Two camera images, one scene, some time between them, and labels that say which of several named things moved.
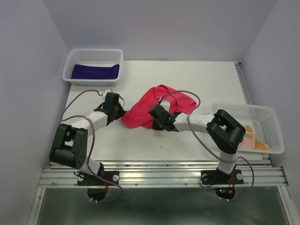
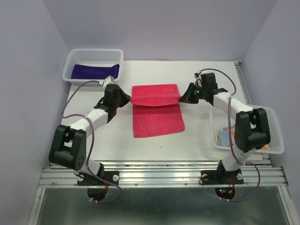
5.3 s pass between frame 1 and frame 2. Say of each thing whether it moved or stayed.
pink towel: moved
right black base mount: stayed
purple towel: stayed
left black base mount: stayed
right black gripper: moved
